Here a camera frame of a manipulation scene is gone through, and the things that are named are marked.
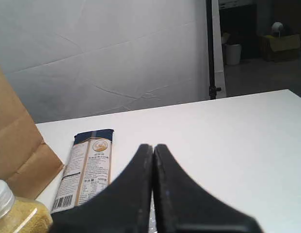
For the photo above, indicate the blue noodle packet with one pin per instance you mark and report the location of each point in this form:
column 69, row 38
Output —
column 87, row 172

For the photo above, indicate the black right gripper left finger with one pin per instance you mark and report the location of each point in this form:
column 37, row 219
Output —
column 122, row 207

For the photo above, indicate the black light stand pole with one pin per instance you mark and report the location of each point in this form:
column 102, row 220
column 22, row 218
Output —
column 213, row 89

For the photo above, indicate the white trash bin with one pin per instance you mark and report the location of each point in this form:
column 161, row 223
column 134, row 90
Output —
column 233, row 54

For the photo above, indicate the brown paper shopping bag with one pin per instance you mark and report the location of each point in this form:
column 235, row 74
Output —
column 27, row 163

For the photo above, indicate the white round object on box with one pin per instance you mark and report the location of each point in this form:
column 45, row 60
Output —
column 277, row 29

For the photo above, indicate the cardboard box in background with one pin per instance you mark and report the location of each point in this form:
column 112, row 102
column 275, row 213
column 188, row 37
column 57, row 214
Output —
column 278, row 49

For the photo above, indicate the clear jar of yellow grains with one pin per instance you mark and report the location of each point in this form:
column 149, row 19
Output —
column 21, row 215

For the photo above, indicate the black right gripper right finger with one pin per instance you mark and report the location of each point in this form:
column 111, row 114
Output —
column 183, row 206

